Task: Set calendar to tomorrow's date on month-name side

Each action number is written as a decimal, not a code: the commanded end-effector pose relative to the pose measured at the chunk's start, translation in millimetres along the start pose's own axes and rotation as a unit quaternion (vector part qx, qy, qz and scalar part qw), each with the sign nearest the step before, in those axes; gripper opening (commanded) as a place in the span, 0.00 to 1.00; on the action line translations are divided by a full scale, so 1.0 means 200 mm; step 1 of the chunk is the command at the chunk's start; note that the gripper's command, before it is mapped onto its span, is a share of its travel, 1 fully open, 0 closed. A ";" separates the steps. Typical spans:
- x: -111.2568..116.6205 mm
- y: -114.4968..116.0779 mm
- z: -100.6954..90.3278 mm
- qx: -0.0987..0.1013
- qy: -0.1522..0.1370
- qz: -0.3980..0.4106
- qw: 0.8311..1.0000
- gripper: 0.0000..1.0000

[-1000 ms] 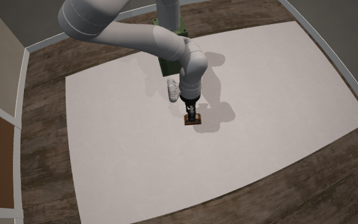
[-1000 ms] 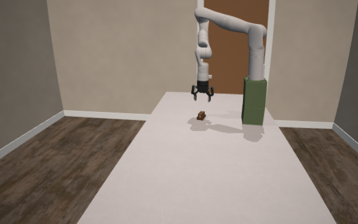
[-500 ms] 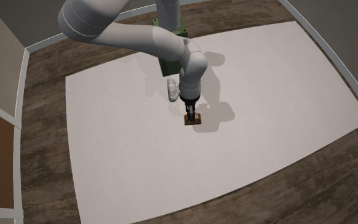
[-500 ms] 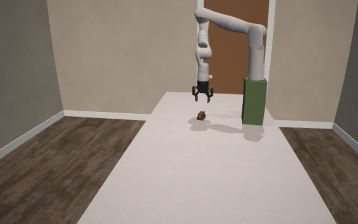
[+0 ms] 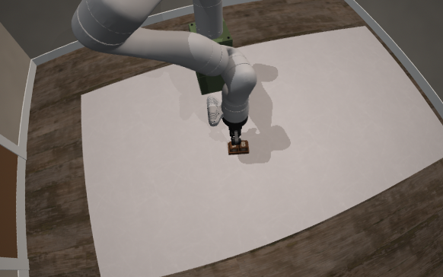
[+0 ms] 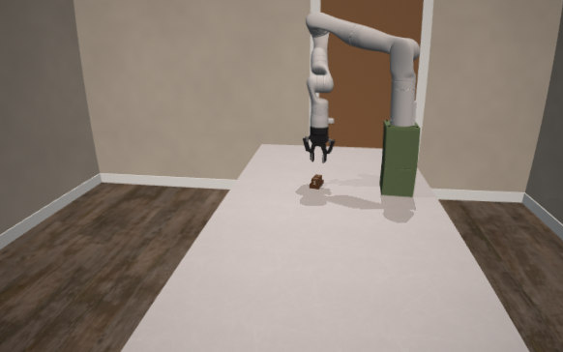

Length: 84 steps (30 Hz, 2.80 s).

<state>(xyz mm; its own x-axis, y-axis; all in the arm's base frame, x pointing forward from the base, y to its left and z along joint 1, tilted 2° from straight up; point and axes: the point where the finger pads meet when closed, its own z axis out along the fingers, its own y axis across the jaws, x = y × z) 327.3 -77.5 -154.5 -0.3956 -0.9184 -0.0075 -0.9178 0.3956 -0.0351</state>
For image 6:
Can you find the brown wooden tray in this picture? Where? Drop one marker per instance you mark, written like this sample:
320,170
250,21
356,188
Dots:
317,187

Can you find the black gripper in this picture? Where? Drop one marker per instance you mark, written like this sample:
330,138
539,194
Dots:
318,137

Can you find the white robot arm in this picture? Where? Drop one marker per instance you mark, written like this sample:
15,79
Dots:
402,54

